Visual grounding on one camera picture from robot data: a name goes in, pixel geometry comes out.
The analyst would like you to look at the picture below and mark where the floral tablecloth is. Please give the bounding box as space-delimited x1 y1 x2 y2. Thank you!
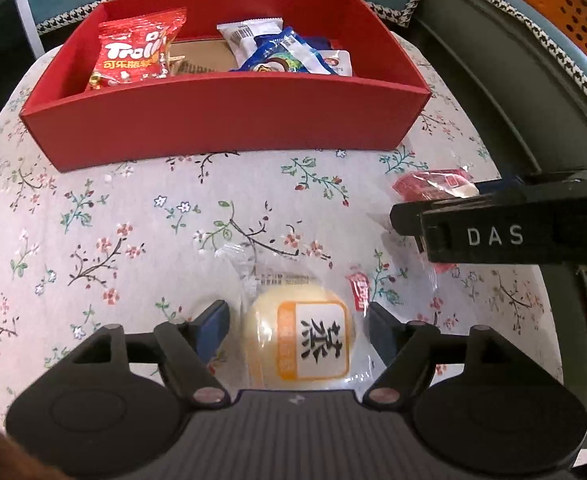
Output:
0 30 561 436

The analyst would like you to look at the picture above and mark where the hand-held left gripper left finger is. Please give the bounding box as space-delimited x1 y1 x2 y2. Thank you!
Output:
31 300 232 406

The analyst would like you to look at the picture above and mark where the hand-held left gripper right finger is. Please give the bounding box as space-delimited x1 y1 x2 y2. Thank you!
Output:
362 302 564 406

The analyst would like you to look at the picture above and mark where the white barcode snack packet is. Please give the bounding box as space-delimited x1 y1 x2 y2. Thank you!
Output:
217 19 284 68

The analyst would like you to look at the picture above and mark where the blue white snack packet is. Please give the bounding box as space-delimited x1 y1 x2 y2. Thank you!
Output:
228 26 330 75

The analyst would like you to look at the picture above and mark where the red gummy candy bag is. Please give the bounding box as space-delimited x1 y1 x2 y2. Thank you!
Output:
86 7 188 92

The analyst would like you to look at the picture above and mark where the red cardboard box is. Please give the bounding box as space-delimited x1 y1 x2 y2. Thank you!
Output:
18 0 431 173

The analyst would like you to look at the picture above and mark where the round steamed cake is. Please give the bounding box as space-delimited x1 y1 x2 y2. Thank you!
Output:
224 242 439 394

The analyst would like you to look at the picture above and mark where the grey green houndstooth trimmed cushion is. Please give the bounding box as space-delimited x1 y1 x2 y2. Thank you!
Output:
413 0 587 186

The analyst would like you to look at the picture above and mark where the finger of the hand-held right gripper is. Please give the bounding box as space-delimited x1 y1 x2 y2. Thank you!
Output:
476 177 527 196
390 194 527 252

